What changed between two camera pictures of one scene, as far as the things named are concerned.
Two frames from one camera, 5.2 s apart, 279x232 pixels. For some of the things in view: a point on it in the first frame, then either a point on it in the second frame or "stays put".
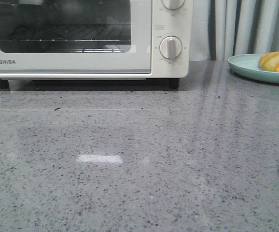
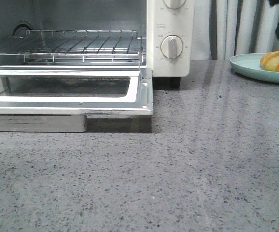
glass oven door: [68, 36] to [58, 100]
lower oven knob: [171, 47] stays put
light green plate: [247, 65] stays put
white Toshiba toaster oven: [87, 40] stays put
